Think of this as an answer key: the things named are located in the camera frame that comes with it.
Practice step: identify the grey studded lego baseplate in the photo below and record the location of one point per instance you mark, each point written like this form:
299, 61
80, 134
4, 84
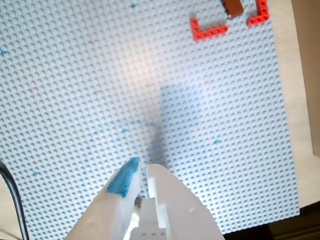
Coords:
100, 87

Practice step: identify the white blue-tipped gripper finger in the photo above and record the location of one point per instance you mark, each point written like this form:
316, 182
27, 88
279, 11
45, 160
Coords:
110, 207

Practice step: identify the beige board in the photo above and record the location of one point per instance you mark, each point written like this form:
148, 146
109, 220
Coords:
307, 62

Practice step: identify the red L-shaped technic beam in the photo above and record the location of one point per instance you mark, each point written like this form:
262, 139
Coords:
260, 16
207, 32

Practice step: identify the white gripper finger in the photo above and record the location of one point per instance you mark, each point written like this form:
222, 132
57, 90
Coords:
180, 207

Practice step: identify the brown lego brick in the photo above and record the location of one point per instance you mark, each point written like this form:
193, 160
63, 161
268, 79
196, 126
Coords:
233, 8

